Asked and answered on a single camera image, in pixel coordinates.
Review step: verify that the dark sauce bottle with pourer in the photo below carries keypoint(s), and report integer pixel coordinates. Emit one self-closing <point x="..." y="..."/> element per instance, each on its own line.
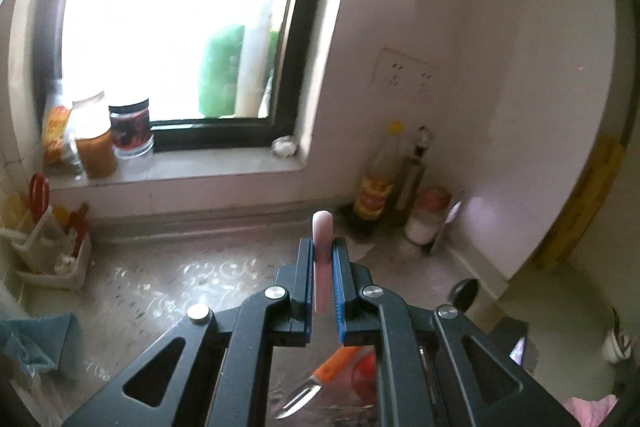
<point x="412" y="177"/>

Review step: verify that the red utensil holder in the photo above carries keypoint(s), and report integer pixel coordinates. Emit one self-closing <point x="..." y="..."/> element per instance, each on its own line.
<point x="364" y="374"/>

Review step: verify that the white plastic soup spoon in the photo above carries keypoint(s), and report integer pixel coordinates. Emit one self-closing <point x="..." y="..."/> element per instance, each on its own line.
<point x="322" y="232"/>

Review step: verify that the white cup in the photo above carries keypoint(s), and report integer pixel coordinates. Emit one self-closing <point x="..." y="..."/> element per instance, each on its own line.
<point x="617" y="337"/>

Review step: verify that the blue microfibre cloth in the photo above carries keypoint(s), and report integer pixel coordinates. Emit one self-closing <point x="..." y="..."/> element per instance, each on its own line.
<point x="35" y="337"/>

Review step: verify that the white jar red lid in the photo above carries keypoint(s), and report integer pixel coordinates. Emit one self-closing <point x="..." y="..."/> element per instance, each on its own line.
<point x="427" y="217"/>

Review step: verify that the white paper scrap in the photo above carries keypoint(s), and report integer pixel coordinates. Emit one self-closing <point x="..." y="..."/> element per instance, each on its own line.
<point x="357" y="247"/>

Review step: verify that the crumpled white tissue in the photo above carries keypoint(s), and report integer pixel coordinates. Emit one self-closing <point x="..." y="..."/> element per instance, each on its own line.
<point x="285" y="147"/>

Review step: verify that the black lid glass jar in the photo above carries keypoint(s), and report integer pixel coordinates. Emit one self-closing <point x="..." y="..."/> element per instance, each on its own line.
<point x="131" y="129"/>

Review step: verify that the black plastic spoon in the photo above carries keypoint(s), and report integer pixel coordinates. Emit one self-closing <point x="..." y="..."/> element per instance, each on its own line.
<point x="465" y="294"/>

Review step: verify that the black window frame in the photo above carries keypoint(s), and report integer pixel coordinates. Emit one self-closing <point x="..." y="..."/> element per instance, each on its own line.
<point x="300" y="32"/>

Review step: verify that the pink cloth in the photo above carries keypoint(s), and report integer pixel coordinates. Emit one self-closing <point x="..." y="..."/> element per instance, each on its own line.
<point x="590" y="409"/>

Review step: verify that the white plastic bottle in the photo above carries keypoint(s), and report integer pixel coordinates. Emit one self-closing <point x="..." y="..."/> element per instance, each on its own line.
<point x="252" y="57"/>

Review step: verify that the white wall socket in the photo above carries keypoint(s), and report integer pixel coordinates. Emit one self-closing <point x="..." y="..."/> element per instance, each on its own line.
<point x="421" y="78"/>
<point x="392" y="67"/>

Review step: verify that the clear plastic tray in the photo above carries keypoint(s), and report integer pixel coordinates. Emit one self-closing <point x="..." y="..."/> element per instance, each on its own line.
<point x="55" y="269"/>

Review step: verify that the clear plastic caddy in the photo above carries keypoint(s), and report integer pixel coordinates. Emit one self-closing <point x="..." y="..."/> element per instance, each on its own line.
<point x="35" y="237"/>

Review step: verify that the yellow plastic bag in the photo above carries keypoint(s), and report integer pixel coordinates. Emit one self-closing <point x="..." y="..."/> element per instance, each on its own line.
<point x="12" y="212"/>

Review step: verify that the green plastic bottle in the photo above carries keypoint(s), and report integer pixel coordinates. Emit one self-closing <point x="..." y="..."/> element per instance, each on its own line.
<point x="220" y="72"/>

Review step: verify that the glass bottle yellow cap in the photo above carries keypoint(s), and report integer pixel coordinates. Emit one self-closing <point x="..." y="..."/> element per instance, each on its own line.
<point x="377" y="187"/>

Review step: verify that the orange paste jar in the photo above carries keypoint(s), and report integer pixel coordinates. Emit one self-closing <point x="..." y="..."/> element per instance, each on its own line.
<point x="95" y="142"/>

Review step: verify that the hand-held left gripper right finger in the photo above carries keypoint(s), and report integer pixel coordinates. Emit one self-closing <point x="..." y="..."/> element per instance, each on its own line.
<point x="341" y="307"/>

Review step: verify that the orange snack bag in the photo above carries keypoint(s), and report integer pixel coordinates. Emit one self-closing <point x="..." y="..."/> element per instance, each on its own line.
<point x="56" y="127"/>

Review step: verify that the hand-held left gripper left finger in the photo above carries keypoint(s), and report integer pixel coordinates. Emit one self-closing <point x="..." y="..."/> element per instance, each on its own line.
<point x="309" y="307"/>

